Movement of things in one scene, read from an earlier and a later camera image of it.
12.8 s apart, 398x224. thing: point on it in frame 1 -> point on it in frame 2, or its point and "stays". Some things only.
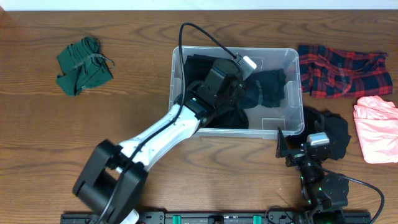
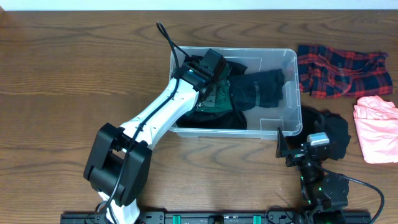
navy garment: (267, 88) stays
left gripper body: (231, 96) -> (211, 100)
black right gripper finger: (282, 148) stays
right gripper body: (296, 157) stays
